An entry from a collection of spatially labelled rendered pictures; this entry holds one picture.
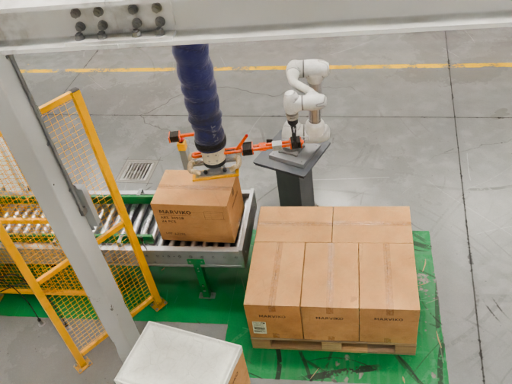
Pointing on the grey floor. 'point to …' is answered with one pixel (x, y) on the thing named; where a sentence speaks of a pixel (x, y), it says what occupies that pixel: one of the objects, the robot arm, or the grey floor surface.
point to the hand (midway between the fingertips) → (294, 141)
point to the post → (184, 153)
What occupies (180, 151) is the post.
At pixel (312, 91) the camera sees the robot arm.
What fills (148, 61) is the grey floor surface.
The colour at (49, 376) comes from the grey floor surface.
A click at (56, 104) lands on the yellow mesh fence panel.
